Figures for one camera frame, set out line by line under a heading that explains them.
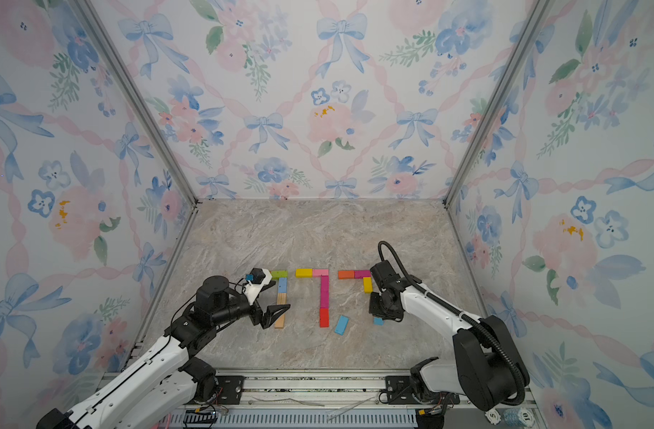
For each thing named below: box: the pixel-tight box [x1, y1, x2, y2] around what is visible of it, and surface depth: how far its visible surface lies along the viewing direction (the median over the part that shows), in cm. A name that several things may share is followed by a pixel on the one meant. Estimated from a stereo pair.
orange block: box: [336, 269, 355, 280], surface depth 100 cm
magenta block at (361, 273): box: [353, 269, 371, 279], surface depth 98 cm
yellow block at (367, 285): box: [362, 277, 374, 295], surface depth 96 cm
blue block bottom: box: [334, 314, 350, 337], surface depth 87 cm
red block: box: [319, 307, 330, 329], surface depth 89 cm
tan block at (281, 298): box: [276, 293, 289, 305], surface depth 92 cm
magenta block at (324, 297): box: [319, 286, 330, 309], surface depth 94 cm
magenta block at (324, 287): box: [319, 274, 329, 300], surface depth 97 cm
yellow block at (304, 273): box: [294, 268, 314, 278], surface depth 100 cm
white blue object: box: [484, 406, 536, 428], surface depth 70 cm
